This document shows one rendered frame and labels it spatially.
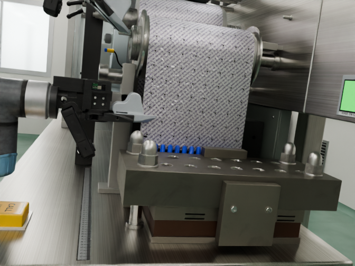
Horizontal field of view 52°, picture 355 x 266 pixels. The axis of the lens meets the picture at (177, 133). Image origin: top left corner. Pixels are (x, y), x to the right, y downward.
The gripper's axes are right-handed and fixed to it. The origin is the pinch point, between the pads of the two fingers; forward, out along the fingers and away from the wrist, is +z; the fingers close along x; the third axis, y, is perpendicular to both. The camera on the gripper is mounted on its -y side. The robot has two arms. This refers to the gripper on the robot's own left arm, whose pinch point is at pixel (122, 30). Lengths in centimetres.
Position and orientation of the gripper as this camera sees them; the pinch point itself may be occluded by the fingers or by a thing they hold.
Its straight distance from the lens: 82.9
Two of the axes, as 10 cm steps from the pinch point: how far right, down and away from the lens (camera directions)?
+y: 7.1, -7.1, 0.4
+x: -2.2, -1.6, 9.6
